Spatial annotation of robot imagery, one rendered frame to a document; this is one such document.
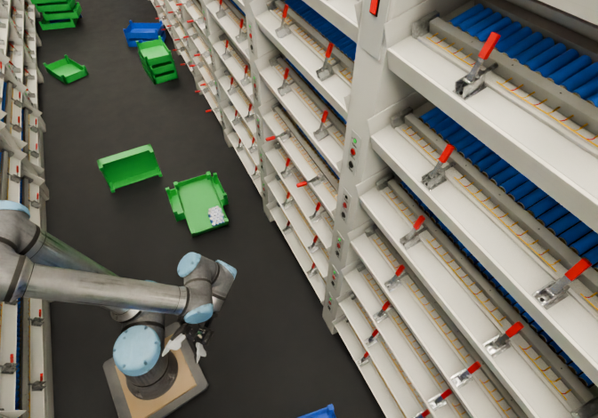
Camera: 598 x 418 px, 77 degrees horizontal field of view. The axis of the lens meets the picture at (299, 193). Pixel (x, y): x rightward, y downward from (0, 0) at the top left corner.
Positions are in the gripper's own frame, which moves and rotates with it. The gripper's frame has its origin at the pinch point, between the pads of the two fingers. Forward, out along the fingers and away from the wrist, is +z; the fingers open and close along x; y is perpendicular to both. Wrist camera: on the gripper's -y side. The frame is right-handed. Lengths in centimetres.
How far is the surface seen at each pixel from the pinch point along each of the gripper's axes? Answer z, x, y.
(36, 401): 33, -23, -34
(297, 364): -11.9, 45.9, 14.8
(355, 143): -74, -28, 62
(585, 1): -74, -56, 109
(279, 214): -71, 39, -26
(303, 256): -55, 44, -3
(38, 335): 18, -26, -55
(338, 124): -86, -19, 45
